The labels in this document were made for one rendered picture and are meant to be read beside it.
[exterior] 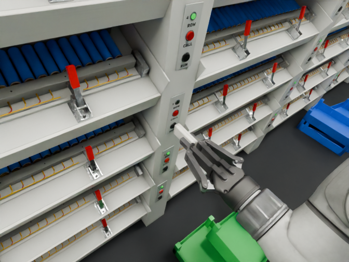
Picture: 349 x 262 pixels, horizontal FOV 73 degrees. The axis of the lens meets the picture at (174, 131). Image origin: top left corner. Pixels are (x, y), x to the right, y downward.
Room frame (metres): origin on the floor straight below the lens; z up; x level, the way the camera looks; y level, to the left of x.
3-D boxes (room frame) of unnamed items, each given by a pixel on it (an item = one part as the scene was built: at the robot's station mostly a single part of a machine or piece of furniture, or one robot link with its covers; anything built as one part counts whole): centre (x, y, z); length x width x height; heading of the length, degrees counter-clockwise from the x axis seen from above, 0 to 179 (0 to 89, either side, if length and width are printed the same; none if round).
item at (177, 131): (0.39, -0.03, 0.60); 0.07 x 0.01 x 0.03; 47
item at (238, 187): (0.28, -0.14, 0.60); 0.09 x 0.08 x 0.07; 47
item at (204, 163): (0.32, -0.08, 0.60); 0.11 x 0.01 x 0.04; 48
